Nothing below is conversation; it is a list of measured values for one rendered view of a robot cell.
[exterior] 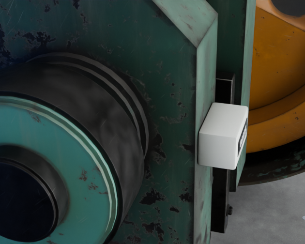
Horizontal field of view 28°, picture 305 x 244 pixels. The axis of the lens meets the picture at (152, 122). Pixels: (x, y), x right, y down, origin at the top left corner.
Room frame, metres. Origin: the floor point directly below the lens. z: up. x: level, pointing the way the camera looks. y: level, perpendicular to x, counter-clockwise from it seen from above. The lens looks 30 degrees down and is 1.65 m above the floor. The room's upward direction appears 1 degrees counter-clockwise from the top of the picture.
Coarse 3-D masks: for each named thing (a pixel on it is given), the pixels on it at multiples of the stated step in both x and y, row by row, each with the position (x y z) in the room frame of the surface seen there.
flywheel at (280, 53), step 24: (264, 0) 1.05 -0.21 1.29; (264, 24) 1.05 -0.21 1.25; (288, 24) 1.04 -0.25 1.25; (264, 48) 1.05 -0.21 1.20; (288, 48) 1.03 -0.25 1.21; (264, 72) 1.05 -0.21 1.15; (288, 72) 1.03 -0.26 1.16; (264, 96) 1.04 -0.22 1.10; (288, 96) 1.03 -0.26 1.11; (264, 120) 1.01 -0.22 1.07; (288, 120) 1.00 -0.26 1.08; (264, 144) 1.01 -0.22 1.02
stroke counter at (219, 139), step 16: (208, 112) 0.56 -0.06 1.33; (224, 112) 0.56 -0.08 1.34; (240, 112) 0.56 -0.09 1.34; (208, 128) 0.53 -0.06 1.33; (224, 128) 0.53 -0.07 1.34; (240, 128) 0.53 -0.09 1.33; (208, 144) 0.52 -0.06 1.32; (224, 144) 0.51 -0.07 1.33; (208, 160) 0.52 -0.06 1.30; (224, 160) 0.51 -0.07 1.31
